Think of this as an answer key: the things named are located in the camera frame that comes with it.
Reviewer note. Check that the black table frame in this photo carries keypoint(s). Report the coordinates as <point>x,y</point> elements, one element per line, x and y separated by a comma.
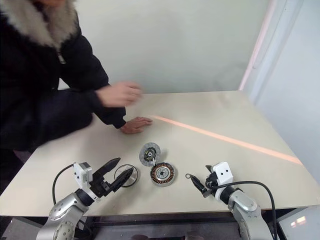
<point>150,223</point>

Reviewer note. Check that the person's left hand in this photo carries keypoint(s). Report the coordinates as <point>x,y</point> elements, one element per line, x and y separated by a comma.
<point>120,94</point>

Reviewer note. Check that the person's black-sleeved right forearm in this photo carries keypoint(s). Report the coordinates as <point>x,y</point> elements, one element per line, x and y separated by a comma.
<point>75,117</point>

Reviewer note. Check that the dark rounded shape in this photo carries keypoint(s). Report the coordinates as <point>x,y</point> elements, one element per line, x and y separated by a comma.
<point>141,237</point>

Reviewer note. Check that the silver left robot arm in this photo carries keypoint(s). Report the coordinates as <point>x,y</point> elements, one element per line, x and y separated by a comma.
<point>62,212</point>

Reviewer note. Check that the grey round rotor disc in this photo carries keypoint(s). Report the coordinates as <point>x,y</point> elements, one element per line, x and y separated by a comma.
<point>150,154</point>

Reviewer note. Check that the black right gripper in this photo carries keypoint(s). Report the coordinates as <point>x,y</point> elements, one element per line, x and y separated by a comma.
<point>210,183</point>

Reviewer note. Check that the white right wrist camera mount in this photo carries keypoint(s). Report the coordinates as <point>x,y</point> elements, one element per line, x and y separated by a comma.
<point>223,173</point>

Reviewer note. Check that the person in fur-collared black jacket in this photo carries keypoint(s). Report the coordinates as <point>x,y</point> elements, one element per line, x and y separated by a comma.
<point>25,75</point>

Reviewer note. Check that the person's black-sleeved left forearm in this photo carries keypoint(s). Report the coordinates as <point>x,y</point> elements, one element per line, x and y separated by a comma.
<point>97,72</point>

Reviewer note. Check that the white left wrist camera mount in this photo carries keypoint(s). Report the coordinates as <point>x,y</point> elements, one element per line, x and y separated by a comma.
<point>81,175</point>

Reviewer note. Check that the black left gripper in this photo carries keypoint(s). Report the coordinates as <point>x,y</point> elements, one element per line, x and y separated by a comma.
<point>100,186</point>

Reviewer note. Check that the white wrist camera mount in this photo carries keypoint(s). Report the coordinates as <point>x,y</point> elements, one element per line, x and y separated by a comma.
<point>81,175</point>
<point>223,173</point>

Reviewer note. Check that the grey box with red display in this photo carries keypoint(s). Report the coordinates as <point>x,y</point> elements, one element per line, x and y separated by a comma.
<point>300,225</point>

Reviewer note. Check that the person's right hand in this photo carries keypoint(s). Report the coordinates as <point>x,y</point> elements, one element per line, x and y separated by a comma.
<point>136,125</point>

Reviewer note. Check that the motor stator with copper windings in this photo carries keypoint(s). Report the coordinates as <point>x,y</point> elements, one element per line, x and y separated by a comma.
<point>163,175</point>

